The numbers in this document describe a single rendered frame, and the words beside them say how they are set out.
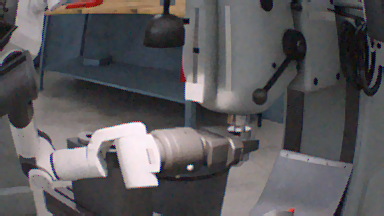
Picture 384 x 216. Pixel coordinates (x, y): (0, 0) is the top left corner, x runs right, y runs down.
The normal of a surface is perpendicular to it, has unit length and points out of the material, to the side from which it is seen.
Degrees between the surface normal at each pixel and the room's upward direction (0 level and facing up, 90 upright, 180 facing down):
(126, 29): 90
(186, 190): 94
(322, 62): 90
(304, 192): 63
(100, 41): 90
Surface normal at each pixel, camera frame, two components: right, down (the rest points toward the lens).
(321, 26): 0.73, 0.18
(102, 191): -0.74, 0.13
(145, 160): 0.53, -0.19
